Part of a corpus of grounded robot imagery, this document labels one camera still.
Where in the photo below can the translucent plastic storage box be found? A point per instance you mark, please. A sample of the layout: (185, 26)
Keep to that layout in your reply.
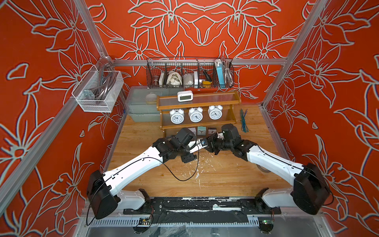
(142, 102)

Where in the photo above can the white square alarm clock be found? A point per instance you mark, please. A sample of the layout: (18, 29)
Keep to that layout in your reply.
(193, 130)

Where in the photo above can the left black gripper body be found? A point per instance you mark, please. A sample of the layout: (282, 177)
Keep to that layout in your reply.
(186, 156)

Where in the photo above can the black wire wall basket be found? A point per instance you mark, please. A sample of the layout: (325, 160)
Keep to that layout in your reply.
(157, 70)

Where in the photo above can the white cloth bundle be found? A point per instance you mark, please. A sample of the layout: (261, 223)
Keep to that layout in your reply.
(174, 79)

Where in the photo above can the green blue twist ties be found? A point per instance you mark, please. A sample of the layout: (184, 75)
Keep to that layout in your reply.
(243, 114)

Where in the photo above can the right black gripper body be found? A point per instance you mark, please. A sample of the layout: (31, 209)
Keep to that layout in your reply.
(215, 144)

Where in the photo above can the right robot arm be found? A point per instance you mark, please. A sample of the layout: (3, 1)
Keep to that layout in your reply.
(309, 190)

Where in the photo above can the white mesh wall basket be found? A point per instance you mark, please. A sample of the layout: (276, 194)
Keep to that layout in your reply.
(99, 92)

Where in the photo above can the white twin-bell clock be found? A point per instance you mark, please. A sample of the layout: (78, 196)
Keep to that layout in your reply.
(196, 114)
(177, 116)
(215, 112)

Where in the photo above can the black handled screwdriver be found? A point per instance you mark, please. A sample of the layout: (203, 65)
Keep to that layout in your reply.
(207, 77)

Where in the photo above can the white twin-bell clock front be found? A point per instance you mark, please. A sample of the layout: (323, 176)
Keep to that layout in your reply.
(177, 116)

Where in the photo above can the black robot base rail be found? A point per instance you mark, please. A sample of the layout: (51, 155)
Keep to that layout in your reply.
(205, 210)

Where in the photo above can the wooden two-tier shelf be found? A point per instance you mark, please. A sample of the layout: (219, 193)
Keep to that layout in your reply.
(205, 110)

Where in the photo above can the white digital clock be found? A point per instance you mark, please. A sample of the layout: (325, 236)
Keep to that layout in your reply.
(184, 96)

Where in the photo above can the light blue box in basket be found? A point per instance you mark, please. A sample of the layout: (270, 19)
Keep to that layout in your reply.
(220, 72)

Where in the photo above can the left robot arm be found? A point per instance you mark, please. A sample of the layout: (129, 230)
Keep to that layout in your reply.
(103, 188)

